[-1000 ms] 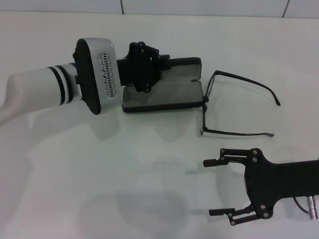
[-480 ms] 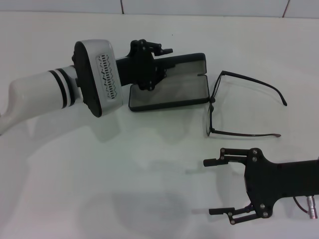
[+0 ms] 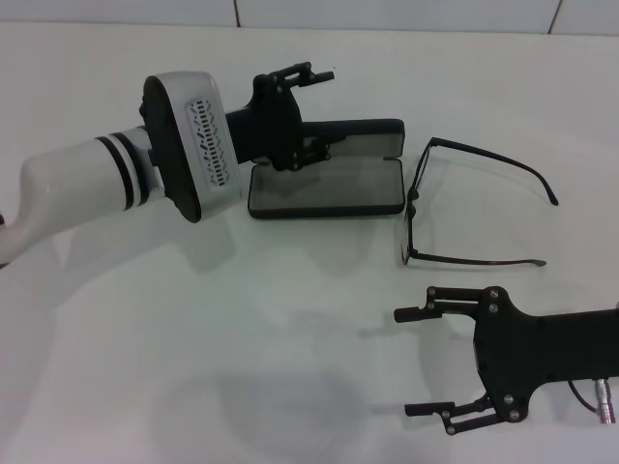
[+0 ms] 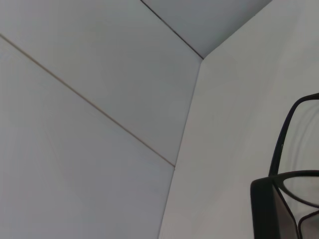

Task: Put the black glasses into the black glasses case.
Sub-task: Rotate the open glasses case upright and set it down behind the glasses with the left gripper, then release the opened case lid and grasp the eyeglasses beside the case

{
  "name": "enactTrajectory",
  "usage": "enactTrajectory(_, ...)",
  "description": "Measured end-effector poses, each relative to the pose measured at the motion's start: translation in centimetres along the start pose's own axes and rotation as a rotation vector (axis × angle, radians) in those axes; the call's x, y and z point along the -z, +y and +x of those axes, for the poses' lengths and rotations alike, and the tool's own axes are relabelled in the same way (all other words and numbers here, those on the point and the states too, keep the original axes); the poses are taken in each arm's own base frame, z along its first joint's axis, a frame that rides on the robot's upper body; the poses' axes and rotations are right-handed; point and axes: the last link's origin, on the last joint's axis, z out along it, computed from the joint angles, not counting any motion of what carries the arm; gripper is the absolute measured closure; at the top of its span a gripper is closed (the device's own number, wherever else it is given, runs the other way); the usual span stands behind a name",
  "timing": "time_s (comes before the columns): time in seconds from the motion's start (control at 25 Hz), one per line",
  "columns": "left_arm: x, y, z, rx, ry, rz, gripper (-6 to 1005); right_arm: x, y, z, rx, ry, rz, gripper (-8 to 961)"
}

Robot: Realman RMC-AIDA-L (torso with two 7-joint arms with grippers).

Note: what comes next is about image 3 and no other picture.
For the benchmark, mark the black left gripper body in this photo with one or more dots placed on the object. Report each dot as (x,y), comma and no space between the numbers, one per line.
(275,125)

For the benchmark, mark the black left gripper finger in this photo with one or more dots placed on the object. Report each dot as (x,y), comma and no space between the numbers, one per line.
(321,76)
(314,152)

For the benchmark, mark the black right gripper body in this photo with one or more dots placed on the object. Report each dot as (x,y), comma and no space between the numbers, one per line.
(541,348)

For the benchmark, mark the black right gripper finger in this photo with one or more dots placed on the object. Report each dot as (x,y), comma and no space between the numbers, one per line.
(425,409)
(411,314)

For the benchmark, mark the black glasses case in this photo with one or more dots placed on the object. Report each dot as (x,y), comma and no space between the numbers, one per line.
(338,193)

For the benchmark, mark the black glasses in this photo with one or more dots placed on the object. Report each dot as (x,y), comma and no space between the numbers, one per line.
(412,198)

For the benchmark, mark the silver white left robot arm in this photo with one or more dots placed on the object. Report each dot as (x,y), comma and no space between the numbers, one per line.
(72,174)

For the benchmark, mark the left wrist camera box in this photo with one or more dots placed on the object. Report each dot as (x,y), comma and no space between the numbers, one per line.
(203,96)

